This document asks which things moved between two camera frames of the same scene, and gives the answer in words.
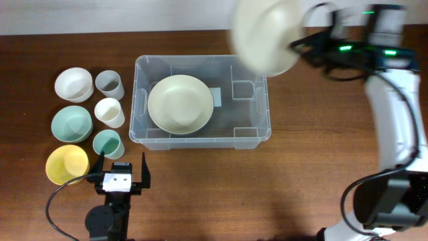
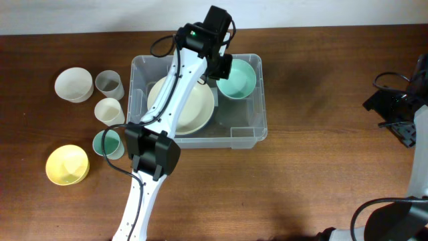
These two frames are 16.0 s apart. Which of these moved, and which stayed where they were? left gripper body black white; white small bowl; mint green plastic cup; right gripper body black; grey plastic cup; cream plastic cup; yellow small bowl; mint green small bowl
Moved: left gripper body black white; mint green small bowl; right gripper body black
Stayed: yellow small bowl; white small bowl; grey plastic cup; mint green plastic cup; cream plastic cup
